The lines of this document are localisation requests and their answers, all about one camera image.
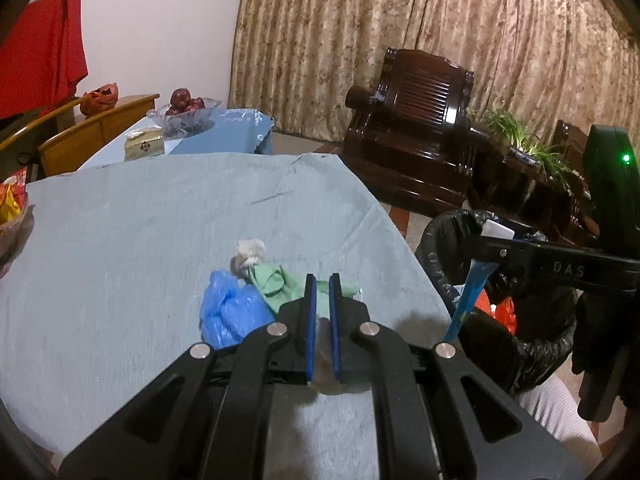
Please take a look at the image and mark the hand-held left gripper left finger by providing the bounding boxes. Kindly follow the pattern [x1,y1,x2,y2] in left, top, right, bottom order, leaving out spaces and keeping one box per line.
[59,273,318,480]

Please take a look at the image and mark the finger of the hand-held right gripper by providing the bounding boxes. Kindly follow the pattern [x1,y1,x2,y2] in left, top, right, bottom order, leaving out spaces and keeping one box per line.
[469,237,640,292]

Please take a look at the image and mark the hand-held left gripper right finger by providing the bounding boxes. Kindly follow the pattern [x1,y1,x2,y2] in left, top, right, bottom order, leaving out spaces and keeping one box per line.
[329,273,586,480]

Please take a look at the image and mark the green rubber glove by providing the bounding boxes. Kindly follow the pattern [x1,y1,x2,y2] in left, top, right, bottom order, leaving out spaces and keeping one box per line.
[247,262,361,314]

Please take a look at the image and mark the orange foam fruit net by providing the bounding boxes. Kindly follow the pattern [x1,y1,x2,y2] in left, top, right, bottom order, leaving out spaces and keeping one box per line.
[475,295,517,334]

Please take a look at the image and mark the blue plastic bag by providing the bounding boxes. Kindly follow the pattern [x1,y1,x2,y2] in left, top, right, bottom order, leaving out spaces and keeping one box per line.
[199,269,279,349]

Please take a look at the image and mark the trash bin with black bag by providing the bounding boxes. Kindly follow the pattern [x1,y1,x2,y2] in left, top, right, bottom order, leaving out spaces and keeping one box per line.
[415,209,582,394]

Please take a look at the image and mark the grey tissue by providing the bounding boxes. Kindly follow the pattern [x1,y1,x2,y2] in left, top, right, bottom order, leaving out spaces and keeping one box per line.
[231,238,269,276]

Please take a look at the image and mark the dark wooden armchair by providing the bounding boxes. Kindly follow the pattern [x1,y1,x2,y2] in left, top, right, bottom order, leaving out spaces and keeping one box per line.
[342,47,476,211]
[552,119,593,181]

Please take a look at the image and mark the dark wooden side table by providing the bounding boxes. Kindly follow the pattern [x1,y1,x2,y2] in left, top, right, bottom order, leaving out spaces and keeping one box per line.
[467,120,601,249]

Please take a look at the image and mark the green potted plant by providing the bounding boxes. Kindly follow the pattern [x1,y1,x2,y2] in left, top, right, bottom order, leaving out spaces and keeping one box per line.
[475,107,576,187]

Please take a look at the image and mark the person's leg in white pants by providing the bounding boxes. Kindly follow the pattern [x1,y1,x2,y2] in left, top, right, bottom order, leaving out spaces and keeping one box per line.
[517,377,604,461]

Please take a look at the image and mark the light blue tablecloth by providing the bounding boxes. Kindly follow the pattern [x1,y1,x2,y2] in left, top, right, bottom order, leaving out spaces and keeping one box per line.
[82,107,276,171]

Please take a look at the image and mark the glass fruit bowl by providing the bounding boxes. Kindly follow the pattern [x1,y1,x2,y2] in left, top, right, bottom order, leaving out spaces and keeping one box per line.
[146,99,222,137]

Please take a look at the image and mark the yellow tissue pack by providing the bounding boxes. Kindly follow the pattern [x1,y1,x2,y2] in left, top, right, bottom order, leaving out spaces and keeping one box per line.
[123,127,165,162]

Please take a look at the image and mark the beige patterned curtain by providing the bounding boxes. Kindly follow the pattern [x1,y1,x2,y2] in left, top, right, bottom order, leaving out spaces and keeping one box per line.
[227,0,640,161]

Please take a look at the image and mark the glass snack bowl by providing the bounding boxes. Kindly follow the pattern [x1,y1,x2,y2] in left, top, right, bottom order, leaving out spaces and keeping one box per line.
[0,195,36,262]

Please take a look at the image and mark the orange plastic bag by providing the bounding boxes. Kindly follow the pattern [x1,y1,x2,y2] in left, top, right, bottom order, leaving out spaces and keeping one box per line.
[80,83,120,117]

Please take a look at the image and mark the yellow snack packet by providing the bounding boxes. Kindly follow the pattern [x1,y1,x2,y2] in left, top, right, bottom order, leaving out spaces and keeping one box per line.
[0,185,24,224]

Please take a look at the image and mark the small red snack packet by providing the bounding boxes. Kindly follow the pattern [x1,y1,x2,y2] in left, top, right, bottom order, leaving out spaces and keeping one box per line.
[0,168,29,202]

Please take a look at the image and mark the red cloth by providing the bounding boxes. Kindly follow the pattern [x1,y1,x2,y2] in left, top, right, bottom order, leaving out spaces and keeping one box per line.
[0,0,89,120]

